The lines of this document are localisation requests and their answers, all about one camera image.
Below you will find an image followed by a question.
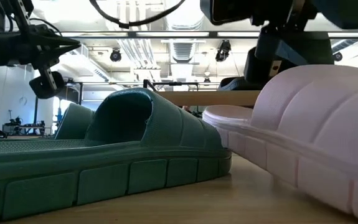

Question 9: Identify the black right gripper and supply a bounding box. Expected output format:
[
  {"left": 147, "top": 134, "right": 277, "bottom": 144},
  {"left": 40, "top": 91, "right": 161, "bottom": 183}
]
[{"left": 243, "top": 46, "right": 294, "bottom": 85}]

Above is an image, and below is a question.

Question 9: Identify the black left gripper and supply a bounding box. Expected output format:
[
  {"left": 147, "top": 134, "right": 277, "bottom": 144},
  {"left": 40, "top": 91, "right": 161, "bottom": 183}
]
[{"left": 0, "top": 0, "right": 82, "bottom": 100}]

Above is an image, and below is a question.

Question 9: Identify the black rubber slide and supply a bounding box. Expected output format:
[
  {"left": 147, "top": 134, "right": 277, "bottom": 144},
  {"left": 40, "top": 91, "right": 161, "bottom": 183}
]
[{"left": 218, "top": 77, "right": 262, "bottom": 91}]

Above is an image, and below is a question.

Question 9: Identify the wooden shelf with black frame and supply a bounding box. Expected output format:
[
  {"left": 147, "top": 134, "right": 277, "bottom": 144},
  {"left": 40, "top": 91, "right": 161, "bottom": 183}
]
[{"left": 143, "top": 79, "right": 262, "bottom": 108}]

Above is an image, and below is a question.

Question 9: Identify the pink rubber slide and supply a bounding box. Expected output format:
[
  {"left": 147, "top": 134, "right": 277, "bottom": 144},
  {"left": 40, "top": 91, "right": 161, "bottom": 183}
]
[{"left": 202, "top": 64, "right": 358, "bottom": 224}]

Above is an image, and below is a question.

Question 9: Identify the green rubber slide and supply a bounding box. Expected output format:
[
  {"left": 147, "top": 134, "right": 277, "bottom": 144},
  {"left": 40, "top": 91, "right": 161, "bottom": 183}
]
[
  {"left": 54, "top": 102, "right": 96, "bottom": 141},
  {"left": 0, "top": 86, "right": 232, "bottom": 224}
]

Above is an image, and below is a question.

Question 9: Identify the cluttered workbench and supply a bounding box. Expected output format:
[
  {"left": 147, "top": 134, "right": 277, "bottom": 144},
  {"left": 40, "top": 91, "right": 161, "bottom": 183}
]
[{"left": 1, "top": 116, "right": 47, "bottom": 137}]

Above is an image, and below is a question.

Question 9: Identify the black overhead beam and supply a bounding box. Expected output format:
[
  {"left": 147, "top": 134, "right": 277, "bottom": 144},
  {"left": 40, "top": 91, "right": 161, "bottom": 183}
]
[{"left": 59, "top": 30, "right": 358, "bottom": 40}]

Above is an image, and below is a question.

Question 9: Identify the silver ventilation duct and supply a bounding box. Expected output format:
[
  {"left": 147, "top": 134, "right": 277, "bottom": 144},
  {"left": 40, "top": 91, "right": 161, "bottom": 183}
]
[{"left": 163, "top": 39, "right": 204, "bottom": 65}]

